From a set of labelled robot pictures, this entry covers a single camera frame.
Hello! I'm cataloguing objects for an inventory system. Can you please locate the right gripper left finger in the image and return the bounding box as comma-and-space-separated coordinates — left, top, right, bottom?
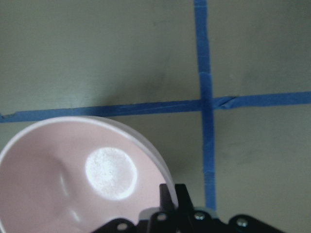
159, 183, 178, 211

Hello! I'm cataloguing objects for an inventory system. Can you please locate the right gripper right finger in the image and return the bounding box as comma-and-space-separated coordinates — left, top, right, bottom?
175, 183, 194, 210

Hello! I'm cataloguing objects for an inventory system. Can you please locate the small pink bowl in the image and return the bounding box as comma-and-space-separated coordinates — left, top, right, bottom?
0, 116, 178, 233

